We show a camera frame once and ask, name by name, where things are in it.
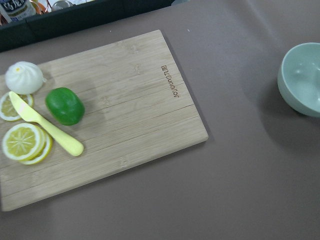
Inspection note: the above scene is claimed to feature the green bowl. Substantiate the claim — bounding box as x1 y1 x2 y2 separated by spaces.
277 42 320 118

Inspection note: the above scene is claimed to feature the bamboo cutting board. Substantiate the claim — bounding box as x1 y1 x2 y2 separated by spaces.
0 30 208 211

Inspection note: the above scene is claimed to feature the yellow plastic knife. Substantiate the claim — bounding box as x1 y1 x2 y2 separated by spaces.
9 91 84 157

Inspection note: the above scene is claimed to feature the green lime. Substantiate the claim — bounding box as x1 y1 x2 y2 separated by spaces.
45 87 85 126

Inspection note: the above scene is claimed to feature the lemon slice pair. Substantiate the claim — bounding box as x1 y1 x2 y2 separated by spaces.
2 123 53 165

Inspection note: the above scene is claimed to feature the single lemon slice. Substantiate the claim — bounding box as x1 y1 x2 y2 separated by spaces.
0 92 34 122

